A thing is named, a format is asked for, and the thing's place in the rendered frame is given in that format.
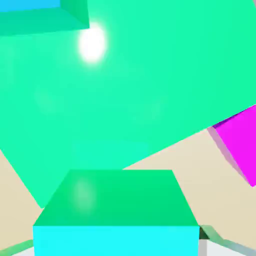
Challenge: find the large green box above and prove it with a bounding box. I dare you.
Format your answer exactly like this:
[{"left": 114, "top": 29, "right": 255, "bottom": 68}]
[{"left": 0, "top": 0, "right": 256, "bottom": 210}]

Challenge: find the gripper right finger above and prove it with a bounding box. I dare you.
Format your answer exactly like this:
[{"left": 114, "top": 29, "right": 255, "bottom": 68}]
[{"left": 199, "top": 224, "right": 256, "bottom": 256}]

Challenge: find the small magenta cube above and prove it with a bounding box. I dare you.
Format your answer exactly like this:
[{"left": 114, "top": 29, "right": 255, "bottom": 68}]
[{"left": 206, "top": 103, "right": 256, "bottom": 188}]

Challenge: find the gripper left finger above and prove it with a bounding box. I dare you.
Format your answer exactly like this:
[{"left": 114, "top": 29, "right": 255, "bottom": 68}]
[{"left": 0, "top": 238, "right": 34, "bottom": 256}]

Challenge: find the small cyan cube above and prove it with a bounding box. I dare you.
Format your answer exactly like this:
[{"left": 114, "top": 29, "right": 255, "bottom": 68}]
[
  {"left": 32, "top": 169, "right": 201, "bottom": 256},
  {"left": 0, "top": 0, "right": 90, "bottom": 37}
]

